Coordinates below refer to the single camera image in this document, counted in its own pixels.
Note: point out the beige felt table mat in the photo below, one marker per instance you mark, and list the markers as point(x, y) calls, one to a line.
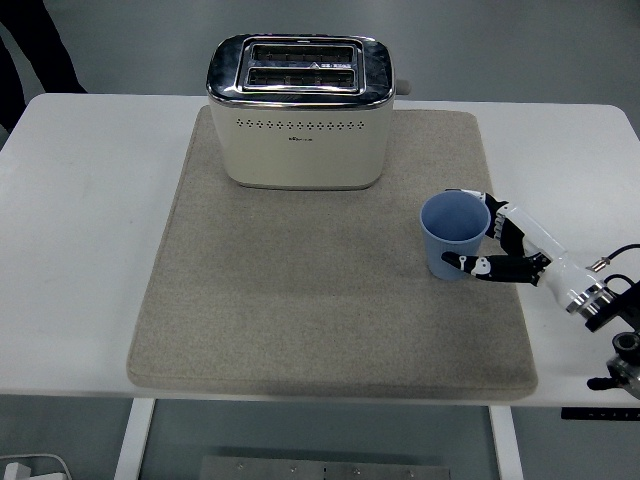
point(300, 310)

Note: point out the light blue ribbed cup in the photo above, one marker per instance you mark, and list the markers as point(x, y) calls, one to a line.
point(442, 247)

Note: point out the white table leg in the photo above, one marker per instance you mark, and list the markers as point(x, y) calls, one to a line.
point(134, 440)
point(506, 445)

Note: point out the cream two-slot toaster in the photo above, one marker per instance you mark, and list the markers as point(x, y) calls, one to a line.
point(300, 155)

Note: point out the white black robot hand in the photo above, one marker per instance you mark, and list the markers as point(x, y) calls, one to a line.
point(562, 275)

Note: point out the white power box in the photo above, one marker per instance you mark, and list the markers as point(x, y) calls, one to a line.
point(45, 467)

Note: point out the grey metal plate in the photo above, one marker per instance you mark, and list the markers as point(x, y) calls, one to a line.
point(325, 470)

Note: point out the person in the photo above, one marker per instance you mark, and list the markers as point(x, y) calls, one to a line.
point(45, 45)

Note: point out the black table control panel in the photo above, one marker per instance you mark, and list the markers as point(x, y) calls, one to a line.
point(600, 414)

